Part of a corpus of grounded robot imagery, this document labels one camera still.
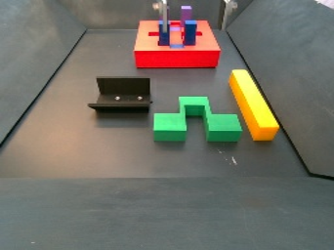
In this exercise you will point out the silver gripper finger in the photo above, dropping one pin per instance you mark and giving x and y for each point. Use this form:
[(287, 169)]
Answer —
[(230, 7), (160, 6)]

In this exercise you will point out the long yellow block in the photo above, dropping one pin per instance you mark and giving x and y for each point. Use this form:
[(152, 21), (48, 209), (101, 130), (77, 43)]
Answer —
[(259, 118)]

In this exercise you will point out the red slotted board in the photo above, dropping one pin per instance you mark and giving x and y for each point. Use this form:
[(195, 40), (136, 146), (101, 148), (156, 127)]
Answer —
[(152, 56)]

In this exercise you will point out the purple U-shaped block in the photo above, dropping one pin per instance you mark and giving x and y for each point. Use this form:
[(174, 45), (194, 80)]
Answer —
[(186, 15)]

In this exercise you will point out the blue U-shaped block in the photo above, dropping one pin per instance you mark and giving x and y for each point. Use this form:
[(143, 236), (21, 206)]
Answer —
[(190, 32)]

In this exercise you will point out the black angle bracket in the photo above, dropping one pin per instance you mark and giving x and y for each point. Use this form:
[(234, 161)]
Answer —
[(122, 93)]

